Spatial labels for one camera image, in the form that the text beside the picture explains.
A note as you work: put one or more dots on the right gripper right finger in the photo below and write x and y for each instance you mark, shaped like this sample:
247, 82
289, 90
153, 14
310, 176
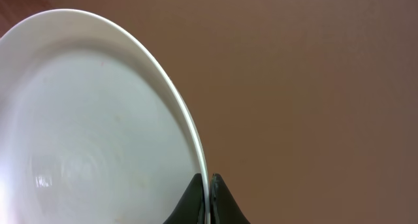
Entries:
223, 207

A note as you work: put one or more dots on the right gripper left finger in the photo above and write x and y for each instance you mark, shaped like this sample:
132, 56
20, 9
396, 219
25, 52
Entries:
189, 204

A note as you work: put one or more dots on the white plate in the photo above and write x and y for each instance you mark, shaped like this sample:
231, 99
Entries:
92, 128

